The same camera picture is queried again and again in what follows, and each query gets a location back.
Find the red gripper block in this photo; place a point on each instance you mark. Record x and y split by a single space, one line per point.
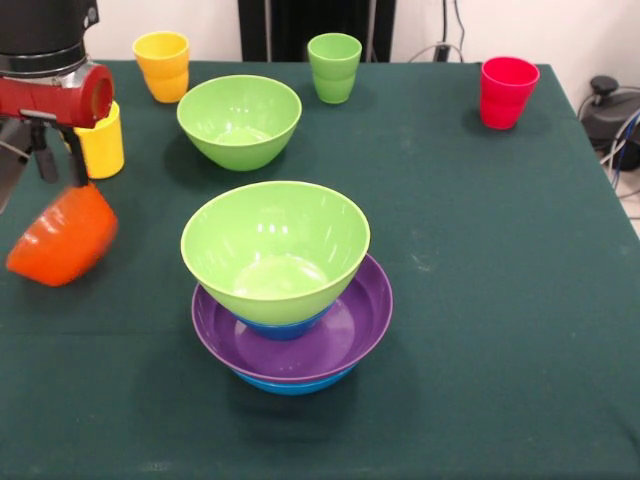
50 102

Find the orange bowl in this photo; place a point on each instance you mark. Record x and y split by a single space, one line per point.
65 240

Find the green bowl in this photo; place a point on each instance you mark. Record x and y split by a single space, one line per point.
240 125
270 240

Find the small dark blue bowl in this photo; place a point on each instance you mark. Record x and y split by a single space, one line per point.
285 332

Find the large light blue bowl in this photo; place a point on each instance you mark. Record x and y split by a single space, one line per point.
295 389

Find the purple bowl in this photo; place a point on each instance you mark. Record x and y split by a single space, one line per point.
365 320

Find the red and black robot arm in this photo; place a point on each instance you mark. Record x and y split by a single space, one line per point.
40 35

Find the yellow orange cup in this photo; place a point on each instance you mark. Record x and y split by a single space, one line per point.
162 75

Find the black panel with poles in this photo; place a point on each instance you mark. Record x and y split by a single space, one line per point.
300 30

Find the green cup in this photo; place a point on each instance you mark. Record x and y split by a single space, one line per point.
334 75

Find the red cup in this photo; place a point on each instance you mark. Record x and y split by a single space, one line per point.
507 100

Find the dark green table cloth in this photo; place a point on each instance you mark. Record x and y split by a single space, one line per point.
475 375

